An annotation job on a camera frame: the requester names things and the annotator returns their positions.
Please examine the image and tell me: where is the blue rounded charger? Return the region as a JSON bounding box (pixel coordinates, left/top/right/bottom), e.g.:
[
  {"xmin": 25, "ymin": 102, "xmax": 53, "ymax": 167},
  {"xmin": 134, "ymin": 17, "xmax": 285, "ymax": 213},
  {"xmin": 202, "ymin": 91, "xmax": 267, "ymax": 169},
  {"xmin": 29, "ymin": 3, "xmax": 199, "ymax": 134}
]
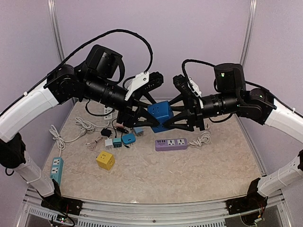
[{"xmin": 122, "ymin": 133, "xmax": 136, "ymax": 145}]

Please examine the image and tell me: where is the teal power strip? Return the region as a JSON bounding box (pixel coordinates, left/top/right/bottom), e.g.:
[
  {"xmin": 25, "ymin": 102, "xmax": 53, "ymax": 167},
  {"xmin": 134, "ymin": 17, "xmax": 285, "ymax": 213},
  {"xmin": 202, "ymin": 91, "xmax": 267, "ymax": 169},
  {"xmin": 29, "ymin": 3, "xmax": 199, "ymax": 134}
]
[{"xmin": 50, "ymin": 157, "xmax": 64, "ymax": 186}]

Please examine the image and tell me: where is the teal USB charger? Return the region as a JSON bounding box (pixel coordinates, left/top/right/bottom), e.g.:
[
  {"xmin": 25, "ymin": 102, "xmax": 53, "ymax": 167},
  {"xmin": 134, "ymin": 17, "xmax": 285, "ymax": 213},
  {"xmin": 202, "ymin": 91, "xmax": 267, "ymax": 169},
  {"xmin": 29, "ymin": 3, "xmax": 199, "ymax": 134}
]
[{"xmin": 113, "ymin": 138, "xmax": 122, "ymax": 148}]

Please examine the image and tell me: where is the purple power strip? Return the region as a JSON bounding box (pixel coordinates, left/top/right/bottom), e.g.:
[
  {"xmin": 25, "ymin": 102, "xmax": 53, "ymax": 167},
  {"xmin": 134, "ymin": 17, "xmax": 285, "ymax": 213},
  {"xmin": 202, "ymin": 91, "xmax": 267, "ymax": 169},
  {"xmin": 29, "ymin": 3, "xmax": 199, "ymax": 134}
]
[{"xmin": 155, "ymin": 138, "xmax": 188, "ymax": 151}]

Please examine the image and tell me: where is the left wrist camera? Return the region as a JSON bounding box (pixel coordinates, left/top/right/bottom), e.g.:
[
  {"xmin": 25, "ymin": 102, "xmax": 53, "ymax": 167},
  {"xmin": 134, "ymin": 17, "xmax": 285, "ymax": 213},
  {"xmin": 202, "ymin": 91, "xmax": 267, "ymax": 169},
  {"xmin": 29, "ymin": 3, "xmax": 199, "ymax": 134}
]
[{"xmin": 125, "ymin": 72, "xmax": 164, "ymax": 101}]

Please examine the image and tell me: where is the light blue charger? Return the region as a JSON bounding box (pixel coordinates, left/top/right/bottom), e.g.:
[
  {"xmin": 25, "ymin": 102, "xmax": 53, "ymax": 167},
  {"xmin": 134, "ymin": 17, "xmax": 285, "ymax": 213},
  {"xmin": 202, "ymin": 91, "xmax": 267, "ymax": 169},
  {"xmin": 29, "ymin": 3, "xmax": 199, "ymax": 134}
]
[{"xmin": 133, "ymin": 127, "xmax": 144, "ymax": 136}]

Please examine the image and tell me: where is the white USB charger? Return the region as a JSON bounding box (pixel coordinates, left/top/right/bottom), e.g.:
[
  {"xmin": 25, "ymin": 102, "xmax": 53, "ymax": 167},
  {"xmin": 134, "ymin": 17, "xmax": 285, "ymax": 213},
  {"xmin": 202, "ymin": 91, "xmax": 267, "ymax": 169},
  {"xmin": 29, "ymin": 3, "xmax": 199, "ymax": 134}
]
[{"xmin": 104, "ymin": 139, "xmax": 114, "ymax": 149}]

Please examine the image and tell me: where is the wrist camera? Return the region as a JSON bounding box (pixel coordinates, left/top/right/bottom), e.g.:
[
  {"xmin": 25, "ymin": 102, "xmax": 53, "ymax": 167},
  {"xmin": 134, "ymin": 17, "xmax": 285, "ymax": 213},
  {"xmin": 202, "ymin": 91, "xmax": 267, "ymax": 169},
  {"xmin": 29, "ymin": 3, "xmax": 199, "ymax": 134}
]
[
  {"xmin": 125, "ymin": 72, "xmax": 164, "ymax": 101},
  {"xmin": 173, "ymin": 75, "xmax": 202, "ymax": 98}
]

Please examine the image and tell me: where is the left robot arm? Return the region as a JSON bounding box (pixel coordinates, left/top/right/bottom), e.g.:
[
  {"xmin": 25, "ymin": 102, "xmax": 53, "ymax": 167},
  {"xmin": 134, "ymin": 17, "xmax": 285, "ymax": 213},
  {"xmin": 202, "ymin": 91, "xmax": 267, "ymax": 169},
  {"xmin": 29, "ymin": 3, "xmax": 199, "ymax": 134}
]
[{"xmin": 0, "ymin": 39, "xmax": 72, "ymax": 212}]

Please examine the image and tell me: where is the white power strip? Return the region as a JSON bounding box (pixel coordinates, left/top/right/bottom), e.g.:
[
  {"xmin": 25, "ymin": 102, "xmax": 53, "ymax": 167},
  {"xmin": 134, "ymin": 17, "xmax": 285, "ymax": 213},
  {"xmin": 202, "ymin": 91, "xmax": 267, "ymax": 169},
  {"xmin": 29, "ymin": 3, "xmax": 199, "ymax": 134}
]
[{"xmin": 104, "ymin": 107, "xmax": 115, "ymax": 120}]

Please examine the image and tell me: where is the yellow cube socket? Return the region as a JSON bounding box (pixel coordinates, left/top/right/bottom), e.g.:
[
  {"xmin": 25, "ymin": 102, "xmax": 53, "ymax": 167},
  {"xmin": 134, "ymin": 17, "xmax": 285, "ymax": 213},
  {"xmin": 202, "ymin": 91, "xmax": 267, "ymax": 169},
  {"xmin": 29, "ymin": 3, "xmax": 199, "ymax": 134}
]
[{"xmin": 96, "ymin": 151, "xmax": 116, "ymax": 170}]

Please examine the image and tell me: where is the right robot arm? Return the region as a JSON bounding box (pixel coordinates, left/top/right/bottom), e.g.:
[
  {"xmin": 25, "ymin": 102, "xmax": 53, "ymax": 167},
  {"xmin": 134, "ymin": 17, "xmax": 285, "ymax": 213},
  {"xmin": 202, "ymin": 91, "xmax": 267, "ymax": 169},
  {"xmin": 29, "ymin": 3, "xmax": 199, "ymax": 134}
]
[{"xmin": 164, "ymin": 63, "xmax": 303, "ymax": 214}]

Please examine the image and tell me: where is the black USB cable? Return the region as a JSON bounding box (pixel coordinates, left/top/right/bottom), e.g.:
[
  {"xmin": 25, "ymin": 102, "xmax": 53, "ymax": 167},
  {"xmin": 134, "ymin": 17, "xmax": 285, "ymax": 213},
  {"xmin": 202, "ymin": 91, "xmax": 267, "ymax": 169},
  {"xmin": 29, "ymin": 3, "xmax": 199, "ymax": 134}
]
[{"xmin": 104, "ymin": 120, "xmax": 133, "ymax": 149}]

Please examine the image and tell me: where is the pink charger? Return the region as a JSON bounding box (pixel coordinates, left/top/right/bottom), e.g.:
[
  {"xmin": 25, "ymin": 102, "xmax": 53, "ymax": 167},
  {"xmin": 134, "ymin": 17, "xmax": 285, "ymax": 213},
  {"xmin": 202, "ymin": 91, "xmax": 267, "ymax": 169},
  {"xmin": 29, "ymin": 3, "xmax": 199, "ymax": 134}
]
[{"xmin": 114, "ymin": 122, "xmax": 125, "ymax": 128}]

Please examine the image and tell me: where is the dark blue cube socket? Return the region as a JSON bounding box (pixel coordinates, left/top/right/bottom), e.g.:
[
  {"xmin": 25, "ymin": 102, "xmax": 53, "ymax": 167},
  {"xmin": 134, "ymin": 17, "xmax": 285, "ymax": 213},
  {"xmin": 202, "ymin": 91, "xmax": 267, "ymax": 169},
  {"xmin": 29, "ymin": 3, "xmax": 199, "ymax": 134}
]
[{"xmin": 147, "ymin": 101, "xmax": 174, "ymax": 133}]

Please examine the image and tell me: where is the white power cord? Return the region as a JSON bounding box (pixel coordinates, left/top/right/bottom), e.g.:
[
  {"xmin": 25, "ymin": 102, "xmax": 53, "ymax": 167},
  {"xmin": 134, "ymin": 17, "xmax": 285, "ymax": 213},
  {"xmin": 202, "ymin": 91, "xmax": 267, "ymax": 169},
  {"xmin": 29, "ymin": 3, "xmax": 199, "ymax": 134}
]
[{"xmin": 49, "ymin": 117, "xmax": 100, "ymax": 157}]

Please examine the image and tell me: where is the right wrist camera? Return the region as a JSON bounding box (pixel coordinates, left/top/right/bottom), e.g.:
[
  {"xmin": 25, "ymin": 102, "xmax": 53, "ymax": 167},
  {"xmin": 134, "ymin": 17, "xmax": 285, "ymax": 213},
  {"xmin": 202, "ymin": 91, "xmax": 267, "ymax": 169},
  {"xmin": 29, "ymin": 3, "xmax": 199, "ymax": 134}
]
[{"xmin": 173, "ymin": 75, "xmax": 202, "ymax": 98}]

